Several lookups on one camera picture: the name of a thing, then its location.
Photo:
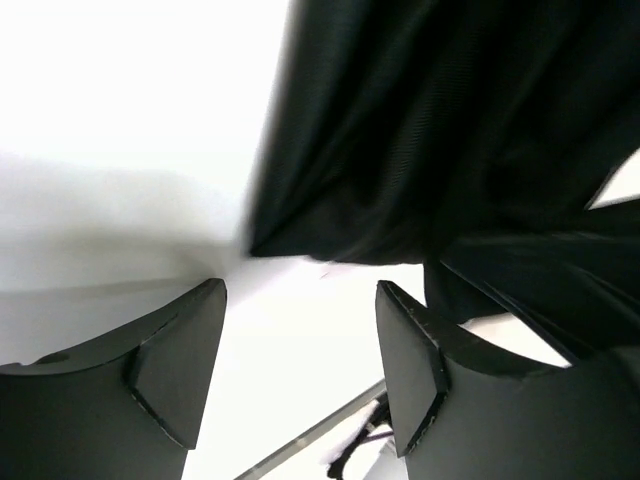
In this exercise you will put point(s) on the aluminium table rail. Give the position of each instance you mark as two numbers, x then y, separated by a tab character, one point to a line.
309	436

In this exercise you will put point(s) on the black skirt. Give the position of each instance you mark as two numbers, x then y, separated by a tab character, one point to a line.
472	138

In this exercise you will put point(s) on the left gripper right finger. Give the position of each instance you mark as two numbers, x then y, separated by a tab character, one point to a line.
464	408

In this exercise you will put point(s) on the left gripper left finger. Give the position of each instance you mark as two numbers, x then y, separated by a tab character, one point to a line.
126	405

